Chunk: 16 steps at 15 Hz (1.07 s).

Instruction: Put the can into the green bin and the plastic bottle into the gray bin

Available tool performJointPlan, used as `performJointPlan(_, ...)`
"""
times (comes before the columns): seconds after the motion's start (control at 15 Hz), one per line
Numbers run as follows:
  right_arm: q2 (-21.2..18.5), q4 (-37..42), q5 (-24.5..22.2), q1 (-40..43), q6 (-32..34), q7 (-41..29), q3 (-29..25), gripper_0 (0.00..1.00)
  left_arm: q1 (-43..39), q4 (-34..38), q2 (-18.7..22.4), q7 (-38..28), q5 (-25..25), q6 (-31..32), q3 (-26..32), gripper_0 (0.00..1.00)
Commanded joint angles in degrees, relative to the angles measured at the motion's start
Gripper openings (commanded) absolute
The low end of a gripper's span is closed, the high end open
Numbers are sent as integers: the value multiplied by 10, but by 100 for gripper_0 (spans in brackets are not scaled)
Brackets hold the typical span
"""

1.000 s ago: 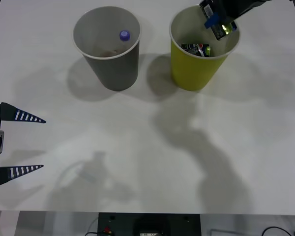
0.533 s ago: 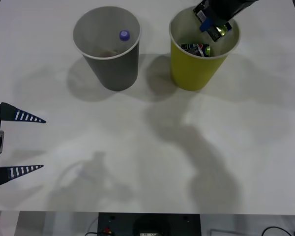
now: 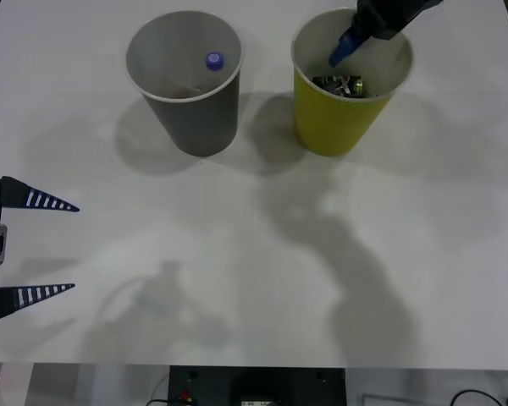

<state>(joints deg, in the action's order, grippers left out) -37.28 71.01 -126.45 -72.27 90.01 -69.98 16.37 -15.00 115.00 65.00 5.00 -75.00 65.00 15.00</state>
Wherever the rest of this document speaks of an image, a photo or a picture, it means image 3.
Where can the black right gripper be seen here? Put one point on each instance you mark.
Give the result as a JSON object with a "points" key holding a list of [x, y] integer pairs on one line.
{"points": [[385, 17]]}

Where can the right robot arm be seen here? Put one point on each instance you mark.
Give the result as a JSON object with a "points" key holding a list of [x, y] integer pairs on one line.
{"points": [[432, 2]]}

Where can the dark printed drink can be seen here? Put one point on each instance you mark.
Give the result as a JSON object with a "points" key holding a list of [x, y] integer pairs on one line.
{"points": [[343, 86]]}

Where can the yellow-green plastic waste bin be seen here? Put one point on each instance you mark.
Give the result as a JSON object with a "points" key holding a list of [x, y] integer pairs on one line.
{"points": [[330, 122]]}

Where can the clear bottle with blue cap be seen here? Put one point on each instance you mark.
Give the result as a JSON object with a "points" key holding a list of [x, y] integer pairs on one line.
{"points": [[214, 61]]}

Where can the grey plastic waste bin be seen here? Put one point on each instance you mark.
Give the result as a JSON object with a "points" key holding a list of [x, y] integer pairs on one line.
{"points": [[203, 122]]}

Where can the black robot torso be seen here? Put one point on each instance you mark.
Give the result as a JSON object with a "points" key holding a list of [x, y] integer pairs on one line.
{"points": [[258, 387]]}

